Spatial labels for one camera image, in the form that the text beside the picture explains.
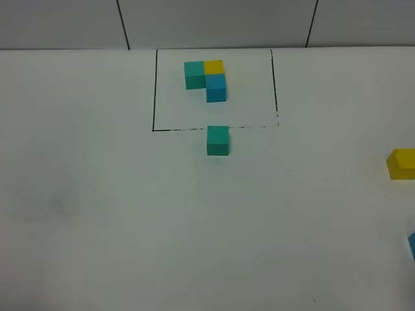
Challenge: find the yellow template cube block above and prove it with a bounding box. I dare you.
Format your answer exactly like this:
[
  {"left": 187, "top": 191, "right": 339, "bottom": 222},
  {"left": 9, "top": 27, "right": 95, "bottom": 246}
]
[{"left": 204, "top": 60, "right": 224, "bottom": 75}]

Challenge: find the green template cube block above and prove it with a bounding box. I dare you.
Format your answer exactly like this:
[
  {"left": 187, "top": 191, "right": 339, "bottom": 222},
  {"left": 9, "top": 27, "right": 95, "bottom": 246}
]
[{"left": 184, "top": 61, "right": 206, "bottom": 90}]

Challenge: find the blue template cube block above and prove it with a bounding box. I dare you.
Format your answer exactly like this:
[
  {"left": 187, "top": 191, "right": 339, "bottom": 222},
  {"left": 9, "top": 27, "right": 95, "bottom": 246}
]
[{"left": 205, "top": 74, "right": 227, "bottom": 103}]

